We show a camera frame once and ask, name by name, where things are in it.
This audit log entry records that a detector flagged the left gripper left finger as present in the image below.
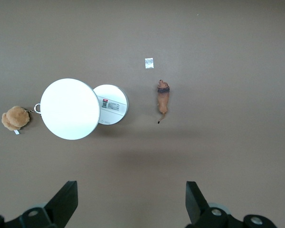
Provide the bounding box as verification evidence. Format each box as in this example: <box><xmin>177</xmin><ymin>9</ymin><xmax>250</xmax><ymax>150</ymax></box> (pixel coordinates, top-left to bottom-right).
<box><xmin>0</xmin><ymin>180</ymin><xmax>78</xmax><ymax>228</ymax></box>

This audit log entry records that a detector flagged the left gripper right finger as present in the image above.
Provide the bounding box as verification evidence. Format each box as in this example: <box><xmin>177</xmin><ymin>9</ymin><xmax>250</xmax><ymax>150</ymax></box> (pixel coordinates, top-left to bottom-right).
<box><xmin>185</xmin><ymin>181</ymin><xmax>277</xmax><ymax>228</ymax></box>

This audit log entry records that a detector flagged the white round desk lamp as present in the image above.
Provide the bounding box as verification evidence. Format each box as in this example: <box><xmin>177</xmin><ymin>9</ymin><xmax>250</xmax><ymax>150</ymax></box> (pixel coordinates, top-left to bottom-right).
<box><xmin>39</xmin><ymin>78</ymin><xmax>129</xmax><ymax>141</ymax></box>

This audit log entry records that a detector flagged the brown plush keychain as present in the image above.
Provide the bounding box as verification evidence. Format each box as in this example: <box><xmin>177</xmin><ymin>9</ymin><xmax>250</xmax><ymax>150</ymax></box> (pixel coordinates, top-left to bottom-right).
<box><xmin>1</xmin><ymin>103</ymin><xmax>42</xmax><ymax>135</ymax></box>

